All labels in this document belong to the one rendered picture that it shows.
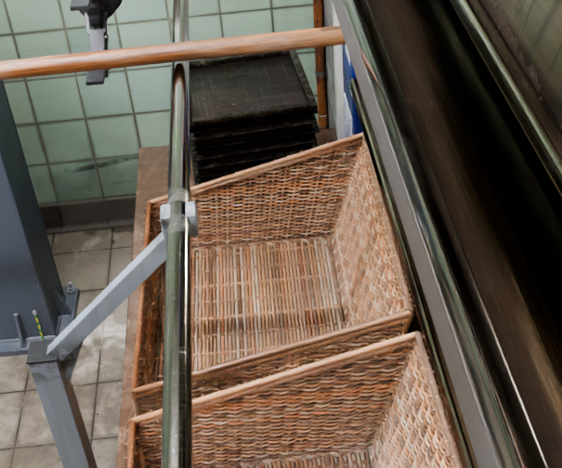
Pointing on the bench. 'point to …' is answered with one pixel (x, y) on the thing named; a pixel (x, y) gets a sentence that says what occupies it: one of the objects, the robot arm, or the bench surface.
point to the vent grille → (347, 119)
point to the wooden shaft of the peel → (155, 54)
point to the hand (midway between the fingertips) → (87, 44)
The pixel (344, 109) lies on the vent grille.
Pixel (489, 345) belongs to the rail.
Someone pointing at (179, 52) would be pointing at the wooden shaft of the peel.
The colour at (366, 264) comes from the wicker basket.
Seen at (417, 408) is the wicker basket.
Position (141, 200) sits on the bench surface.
